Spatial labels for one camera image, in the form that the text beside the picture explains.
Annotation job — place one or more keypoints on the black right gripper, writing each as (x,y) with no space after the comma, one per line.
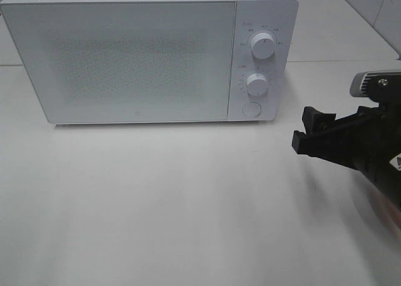
(367,141)

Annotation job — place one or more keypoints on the round white door button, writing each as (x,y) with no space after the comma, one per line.
(251,109)

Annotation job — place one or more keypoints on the white microwave door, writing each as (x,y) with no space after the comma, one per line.
(126,62)

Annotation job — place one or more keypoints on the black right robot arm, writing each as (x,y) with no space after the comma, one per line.
(367,141)

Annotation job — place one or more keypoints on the lower white microwave knob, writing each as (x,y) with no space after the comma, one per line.
(257,84)

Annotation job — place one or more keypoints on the white microwave knob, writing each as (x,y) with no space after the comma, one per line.
(257,84)
(263,44)

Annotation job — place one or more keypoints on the upper white microwave knob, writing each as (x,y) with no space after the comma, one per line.
(263,44)

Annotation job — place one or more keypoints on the white microwave oven body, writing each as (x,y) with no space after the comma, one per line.
(251,16)

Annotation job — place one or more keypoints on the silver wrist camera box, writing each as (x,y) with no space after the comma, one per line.
(378,86)

